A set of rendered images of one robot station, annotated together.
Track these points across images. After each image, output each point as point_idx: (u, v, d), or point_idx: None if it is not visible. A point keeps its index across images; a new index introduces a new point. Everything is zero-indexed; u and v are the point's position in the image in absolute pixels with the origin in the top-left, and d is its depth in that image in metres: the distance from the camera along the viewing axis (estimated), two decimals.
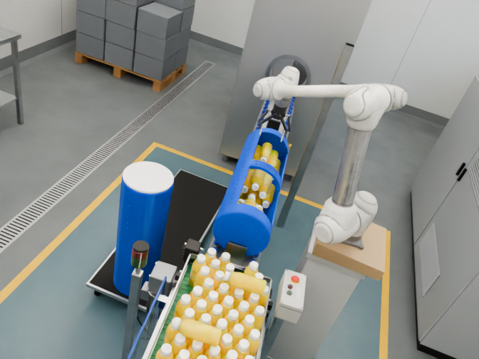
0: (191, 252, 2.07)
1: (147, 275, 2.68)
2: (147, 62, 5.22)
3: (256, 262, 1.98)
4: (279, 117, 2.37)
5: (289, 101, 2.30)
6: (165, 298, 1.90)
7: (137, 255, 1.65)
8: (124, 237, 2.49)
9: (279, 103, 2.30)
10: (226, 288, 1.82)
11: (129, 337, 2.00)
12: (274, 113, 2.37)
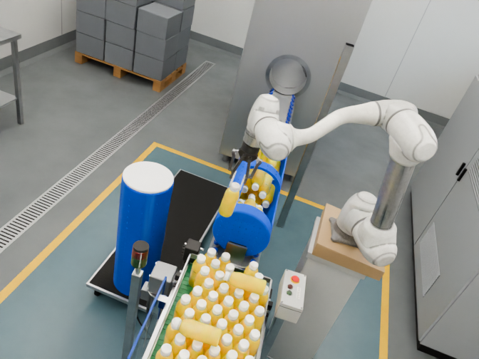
0: (191, 252, 2.07)
1: (147, 275, 2.68)
2: (147, 62, 5.22)
3: (256, 262, 1.98)
4: (248, 159, 1.76)
5: None
6: (165, 298, 1.90)
7: (137, 255, 1.65)
8: (124, 237, 2.49)
9: (249, 142, 1.69)
10: (226, 288, 1.82)
11: (129, 337, 2.00)
12: (243, 154, 1.76)
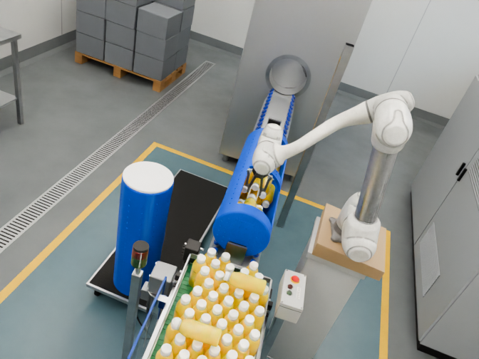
0: (191, 252, 2.07)
1: (147, 275, 2.68)
2: (147, 62, 5.22)
3: (256, 262, 1.98)
4: (260, 176, 2.14)
5: None
6: (165, 298, 1.90)
7: (137, 255, 1.65)
8: (124, 237, 2.49)
9: None
10: (226, 288, 1.82)
11: (129, 337, 2.00)
12: (256, 172, 2.14)
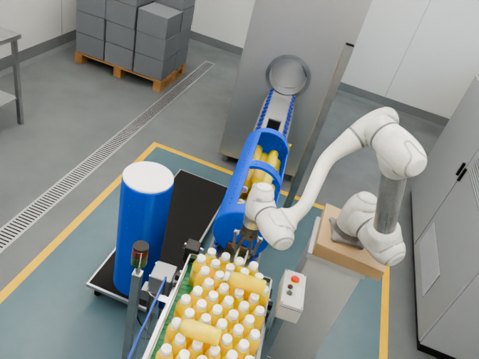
0: (191, 252, 2.07)
1: (147, 275, 2.68)
2: (147, 62, 5.22)
3: (256, 262, 1.98)
4: (249, 238, 1.86)
5: None
6: (165, 298, 1.90)
7: (137, 255, 1.65)
8: (124, 237, 2.49)
9: (248, 226, 1.79)
10: (226, 288, 1.82)
11: (129, 337, 2.00)
12: (244, 234, 1.87)
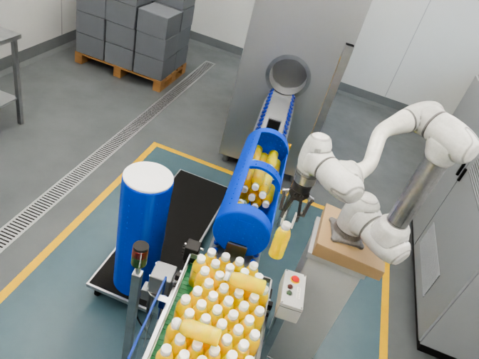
0: (191, 252, 2.07)
1: (147, 275, 2.68)
2: (147, 62, 5.22)
3: (256, 262, 1.98)
4: (299, 197, 1.69)
5: (315, 179, 1.62)
6: (165, 298, 1.90)
7: (137, 255, 1.65)
8: (124, 237, 2.49)
9: (301, 182, 1.62)
10: (226, 288, 1.82)
11: (129, 337, 2.00)
12: (294, 193, 1.69)
